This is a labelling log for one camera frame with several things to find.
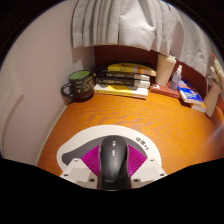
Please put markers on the white curtain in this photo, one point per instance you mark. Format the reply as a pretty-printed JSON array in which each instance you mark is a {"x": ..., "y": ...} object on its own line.
[{"x": 133, "y": 23}]

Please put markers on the dark green mug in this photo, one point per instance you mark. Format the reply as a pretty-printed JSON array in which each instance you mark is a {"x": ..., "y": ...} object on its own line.
[{"x": 81, "y": 85}]

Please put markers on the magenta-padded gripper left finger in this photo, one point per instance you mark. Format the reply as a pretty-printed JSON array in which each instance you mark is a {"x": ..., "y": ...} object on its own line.
[{"x": 80, "y": 173}]

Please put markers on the yellow and black book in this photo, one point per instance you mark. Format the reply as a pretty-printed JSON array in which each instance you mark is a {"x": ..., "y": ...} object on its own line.
[{"x": 133, "y": 69}]

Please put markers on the yellow and white book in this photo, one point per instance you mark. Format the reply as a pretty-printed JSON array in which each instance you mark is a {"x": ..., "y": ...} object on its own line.
[{"x": 120, "y": 90}]

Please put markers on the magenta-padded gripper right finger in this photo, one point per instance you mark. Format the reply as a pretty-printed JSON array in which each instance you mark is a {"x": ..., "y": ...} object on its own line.
[{"x": 146, "y": 172}]

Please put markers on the white and grey mouse pad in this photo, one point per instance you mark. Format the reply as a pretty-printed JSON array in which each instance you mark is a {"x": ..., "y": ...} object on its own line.
[{"x": 83, "y": 136}]

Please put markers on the cream ceramic vase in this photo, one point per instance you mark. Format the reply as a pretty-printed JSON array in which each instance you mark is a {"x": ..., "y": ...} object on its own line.
[{"x": 212, "y": 100}]

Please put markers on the flat red book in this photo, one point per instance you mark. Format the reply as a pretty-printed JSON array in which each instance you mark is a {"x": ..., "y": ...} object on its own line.
[{"x": 163, "y": 90}]

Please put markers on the dark grey computer mouse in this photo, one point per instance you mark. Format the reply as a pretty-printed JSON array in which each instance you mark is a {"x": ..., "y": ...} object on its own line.
[{"x": 114, "y": 160}]

